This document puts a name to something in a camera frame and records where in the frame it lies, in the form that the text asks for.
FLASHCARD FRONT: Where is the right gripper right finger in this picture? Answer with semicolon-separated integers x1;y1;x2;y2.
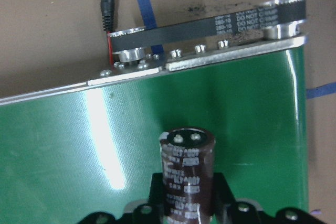
213;173;261;223

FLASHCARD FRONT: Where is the green conveyor belt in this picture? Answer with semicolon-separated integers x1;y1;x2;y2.
1;20;308;223

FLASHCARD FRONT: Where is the black barrel plug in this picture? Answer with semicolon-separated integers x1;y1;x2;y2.
100;0;115;32

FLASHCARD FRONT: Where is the dark brown capacitor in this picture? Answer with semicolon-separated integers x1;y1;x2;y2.
159;127;216;223

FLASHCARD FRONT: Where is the red black wire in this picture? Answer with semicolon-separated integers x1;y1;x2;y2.
107;31;115;65

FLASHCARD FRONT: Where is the black timing belt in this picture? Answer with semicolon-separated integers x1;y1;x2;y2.
109;0;306;52

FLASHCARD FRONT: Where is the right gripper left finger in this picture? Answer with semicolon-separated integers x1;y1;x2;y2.
132;173;164;224

